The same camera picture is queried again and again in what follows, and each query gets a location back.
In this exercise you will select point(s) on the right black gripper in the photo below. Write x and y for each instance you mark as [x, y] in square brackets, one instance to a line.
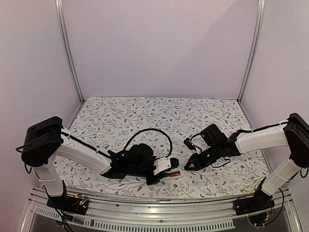
[197, 163]

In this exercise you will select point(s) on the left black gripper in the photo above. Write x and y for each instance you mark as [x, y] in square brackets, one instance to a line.
[160, 176]

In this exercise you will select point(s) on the white remote control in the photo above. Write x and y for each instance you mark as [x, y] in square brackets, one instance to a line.
[169, 177]

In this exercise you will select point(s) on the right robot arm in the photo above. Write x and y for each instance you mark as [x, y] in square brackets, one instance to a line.
[292, 132]

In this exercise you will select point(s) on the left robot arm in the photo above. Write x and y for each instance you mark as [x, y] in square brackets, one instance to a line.
[50, 138]

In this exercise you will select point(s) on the floral patterned table mat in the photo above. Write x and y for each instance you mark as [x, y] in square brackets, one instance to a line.
[163, 124]

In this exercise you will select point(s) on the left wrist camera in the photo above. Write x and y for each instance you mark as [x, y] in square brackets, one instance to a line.
[164, 164]

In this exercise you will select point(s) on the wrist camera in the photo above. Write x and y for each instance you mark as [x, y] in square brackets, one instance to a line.
[189, 144]
[164, 164]

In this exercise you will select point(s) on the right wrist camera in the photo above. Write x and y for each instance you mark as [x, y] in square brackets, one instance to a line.
[189, 144]

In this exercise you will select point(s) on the aluminium front rail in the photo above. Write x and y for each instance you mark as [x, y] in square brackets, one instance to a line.
[115, 213]

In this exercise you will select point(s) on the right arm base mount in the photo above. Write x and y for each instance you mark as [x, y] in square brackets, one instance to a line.
[258, 202]

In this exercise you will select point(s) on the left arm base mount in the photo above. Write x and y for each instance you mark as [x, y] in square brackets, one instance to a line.
[77, 204]

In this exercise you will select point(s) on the right aluminium frame post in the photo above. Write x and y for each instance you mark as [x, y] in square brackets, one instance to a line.
[253, 49]

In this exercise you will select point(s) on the aluminium frame post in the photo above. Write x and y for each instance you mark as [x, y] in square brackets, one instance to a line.
[253, 49]
[67, 49]

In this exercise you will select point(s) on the left aluminium frame post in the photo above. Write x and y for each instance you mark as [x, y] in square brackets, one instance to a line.
[67, 49]

